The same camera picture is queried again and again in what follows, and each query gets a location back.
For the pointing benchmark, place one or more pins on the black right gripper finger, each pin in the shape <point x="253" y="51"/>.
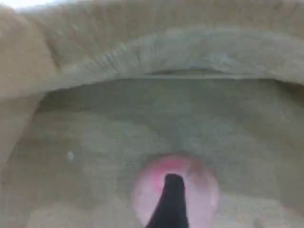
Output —
<point x="171" y="204"/>

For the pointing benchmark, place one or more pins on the pink peach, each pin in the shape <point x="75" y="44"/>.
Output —
<point x="204" y="194"/>

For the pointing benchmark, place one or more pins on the brown jute tote bag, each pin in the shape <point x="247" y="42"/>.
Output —
<point x="152" y="107"/>

